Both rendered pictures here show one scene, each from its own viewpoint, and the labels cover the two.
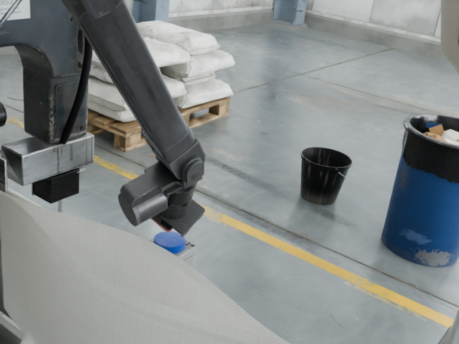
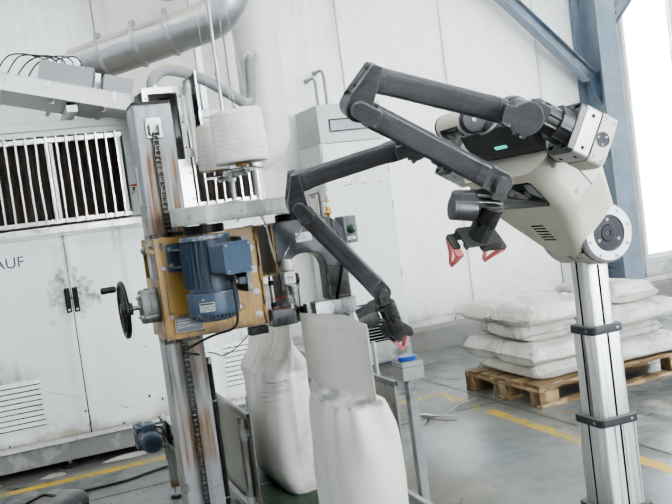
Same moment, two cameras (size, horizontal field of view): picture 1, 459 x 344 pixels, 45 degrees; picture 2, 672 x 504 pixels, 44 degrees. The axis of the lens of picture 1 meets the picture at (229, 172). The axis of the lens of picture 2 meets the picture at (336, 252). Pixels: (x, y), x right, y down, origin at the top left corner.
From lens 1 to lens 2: 190 cm
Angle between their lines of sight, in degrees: 41
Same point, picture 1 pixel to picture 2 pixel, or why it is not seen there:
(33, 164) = (321, 307)
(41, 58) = (321, 257)
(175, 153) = (369, 286)
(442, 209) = not seen: outside the picture
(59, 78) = (331, 266)
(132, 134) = (547, 389)
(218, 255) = not seen: hidden behind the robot
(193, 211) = (405, 329)
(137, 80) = (336, 250)
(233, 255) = not seen: hidden behind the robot
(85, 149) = (350, 303)
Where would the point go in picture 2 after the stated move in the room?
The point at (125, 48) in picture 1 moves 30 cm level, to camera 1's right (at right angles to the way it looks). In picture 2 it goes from (326, 237) to (413, 228)
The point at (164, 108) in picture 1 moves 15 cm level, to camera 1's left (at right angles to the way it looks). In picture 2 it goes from (356, 262) to (317, 266)
